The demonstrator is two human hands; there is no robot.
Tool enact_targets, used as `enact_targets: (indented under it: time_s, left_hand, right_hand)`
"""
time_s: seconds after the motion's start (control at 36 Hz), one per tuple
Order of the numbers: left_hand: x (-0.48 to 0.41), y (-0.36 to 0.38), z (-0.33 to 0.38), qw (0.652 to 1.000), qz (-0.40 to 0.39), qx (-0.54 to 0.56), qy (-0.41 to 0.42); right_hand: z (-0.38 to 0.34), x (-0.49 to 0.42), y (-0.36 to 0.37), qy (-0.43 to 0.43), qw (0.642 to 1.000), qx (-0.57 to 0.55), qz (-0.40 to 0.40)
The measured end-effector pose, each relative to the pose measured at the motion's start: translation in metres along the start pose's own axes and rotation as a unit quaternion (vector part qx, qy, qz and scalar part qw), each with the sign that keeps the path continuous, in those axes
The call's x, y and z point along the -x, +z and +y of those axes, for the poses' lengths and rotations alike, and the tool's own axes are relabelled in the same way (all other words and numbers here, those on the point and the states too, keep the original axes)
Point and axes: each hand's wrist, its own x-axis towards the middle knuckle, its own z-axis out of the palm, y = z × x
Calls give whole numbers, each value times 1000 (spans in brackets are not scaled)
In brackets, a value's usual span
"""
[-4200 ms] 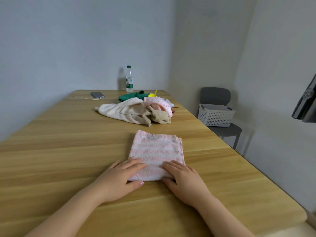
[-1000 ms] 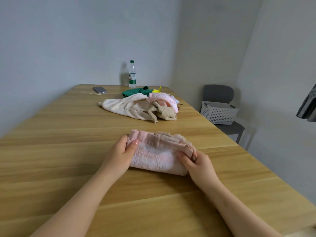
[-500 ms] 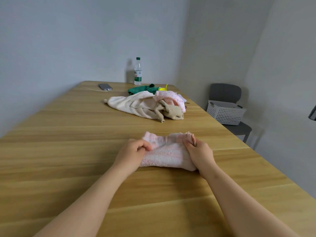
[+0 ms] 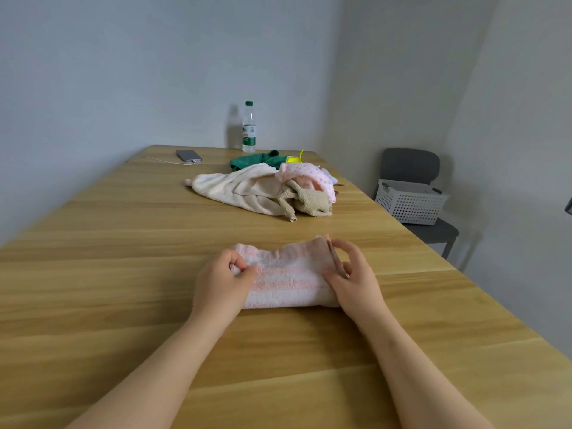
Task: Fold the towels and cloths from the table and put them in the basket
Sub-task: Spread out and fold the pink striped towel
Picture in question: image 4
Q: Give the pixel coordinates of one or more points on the person's left hand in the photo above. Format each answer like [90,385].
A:
[219,294]

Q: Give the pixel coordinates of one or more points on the white plastic basket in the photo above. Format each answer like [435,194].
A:
[411,205]

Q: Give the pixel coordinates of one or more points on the dark grey curtain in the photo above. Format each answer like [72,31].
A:
[569,206]

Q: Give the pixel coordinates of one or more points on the green cloth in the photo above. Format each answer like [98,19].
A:
[250,160]

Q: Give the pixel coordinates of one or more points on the grey smartphone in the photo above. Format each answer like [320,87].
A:
[188,155]

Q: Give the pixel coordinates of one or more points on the person's right forearm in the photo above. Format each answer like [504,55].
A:
[420,379]

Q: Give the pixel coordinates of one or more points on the pink dotted cloth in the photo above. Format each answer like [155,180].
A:
[313,174]

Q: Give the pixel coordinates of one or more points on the wooden table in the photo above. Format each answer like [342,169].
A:
[89,263]

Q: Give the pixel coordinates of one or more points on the pale pink towel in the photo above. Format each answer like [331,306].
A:
[290,277]

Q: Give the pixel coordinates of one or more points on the yellow cloth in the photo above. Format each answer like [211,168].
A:
[294,159]

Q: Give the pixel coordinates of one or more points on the lilac dotted white cloth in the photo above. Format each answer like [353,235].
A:
[330,176]

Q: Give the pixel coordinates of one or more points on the person's left forearm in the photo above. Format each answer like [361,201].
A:
[147,384]

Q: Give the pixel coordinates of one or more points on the person's right hand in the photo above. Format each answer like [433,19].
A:
[362,294]

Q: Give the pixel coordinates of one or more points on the clear green-label water bottle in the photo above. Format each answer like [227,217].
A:
[249,131]

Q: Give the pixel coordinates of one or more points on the tan brown towel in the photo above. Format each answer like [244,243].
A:
[313,203]

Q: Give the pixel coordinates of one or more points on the grey chair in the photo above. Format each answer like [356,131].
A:
[411,163]

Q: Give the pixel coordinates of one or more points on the small white towel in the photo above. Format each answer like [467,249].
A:
[232,187]

